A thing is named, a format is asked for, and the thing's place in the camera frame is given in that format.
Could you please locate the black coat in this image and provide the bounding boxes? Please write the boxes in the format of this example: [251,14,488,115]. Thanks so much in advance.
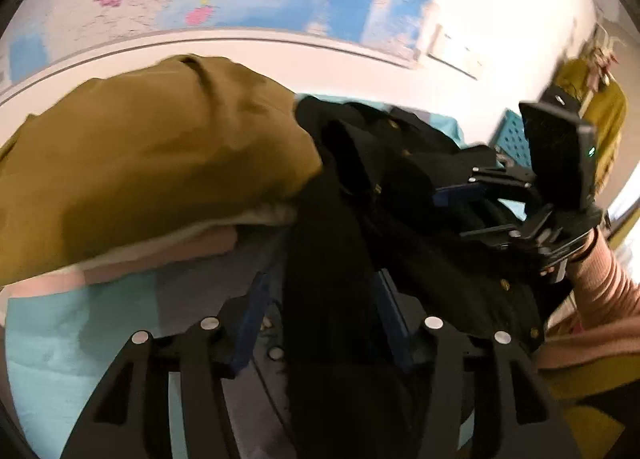
[282,96,572,458]

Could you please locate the hanging mustard yellow clothes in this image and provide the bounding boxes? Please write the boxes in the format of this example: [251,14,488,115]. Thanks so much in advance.
[554,24,629,191]

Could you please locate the person's right hand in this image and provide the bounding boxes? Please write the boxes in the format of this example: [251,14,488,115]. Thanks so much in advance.
[539,228,599,281]

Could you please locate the teal plastic storage rack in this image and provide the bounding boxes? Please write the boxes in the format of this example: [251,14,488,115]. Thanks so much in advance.
[490,109,532,169]

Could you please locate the teal grey patterned bedsheet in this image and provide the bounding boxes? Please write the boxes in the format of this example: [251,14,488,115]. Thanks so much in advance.
[4,93,476,459]

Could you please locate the pink folded garment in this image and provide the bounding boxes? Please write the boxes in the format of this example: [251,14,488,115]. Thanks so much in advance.
[1,227,238,301]

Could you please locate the mustard yellow folded garment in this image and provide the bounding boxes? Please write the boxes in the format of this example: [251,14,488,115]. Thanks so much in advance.
[1,55,322,284]

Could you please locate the left white wall socket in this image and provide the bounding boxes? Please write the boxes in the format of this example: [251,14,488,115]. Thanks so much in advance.
[425,24,482,79]

